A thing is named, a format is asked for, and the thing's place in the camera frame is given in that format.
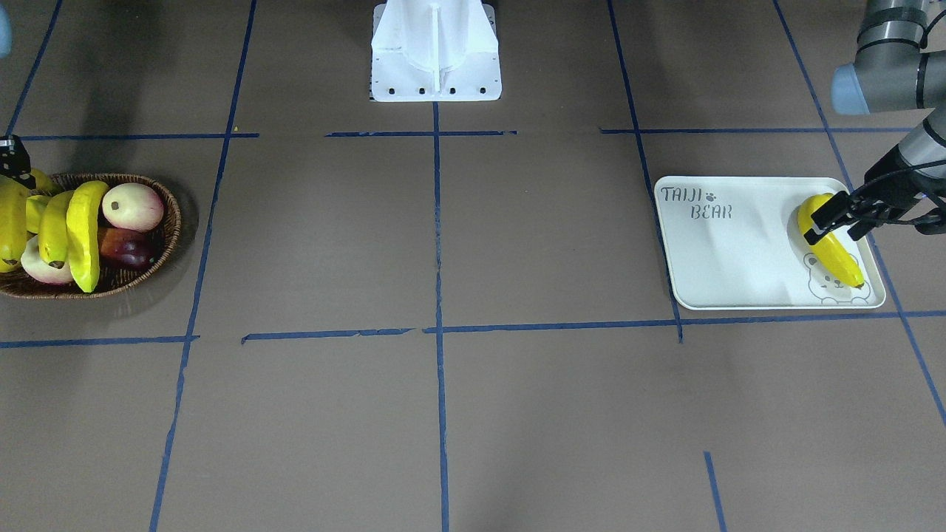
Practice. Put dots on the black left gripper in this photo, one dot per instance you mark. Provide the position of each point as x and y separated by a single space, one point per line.
889 193

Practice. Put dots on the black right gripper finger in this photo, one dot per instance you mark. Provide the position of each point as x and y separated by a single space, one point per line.
15 160

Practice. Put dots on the large yellow banana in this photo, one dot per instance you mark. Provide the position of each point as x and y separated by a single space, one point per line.
14 194

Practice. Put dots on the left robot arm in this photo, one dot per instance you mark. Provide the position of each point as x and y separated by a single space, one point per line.
892 71

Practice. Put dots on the brown wicker basket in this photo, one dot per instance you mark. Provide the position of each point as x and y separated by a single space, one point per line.
166 237

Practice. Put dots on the white bear tray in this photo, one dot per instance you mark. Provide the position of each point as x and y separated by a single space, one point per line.
732 243

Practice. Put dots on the pale pink apple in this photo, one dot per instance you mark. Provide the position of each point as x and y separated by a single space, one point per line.
134 207

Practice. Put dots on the dark red mango fruit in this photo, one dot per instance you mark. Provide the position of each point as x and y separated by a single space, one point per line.
126 249

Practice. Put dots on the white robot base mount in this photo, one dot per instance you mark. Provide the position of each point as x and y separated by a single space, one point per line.
435 51

